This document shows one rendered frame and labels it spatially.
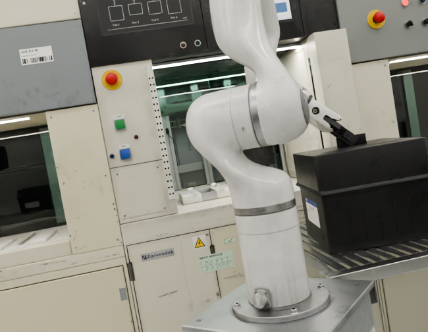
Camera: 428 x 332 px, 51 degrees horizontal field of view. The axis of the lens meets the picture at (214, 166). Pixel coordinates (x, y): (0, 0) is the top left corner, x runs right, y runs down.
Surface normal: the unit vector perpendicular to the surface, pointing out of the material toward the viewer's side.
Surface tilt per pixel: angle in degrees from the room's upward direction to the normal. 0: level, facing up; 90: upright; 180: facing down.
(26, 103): 90
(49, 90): 90
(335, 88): 90
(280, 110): 91
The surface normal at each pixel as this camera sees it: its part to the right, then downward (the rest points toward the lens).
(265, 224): -0.13, 0.07
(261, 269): -0.44, 0.12
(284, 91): 0.07, -0.18
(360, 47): 0.15, 0.03
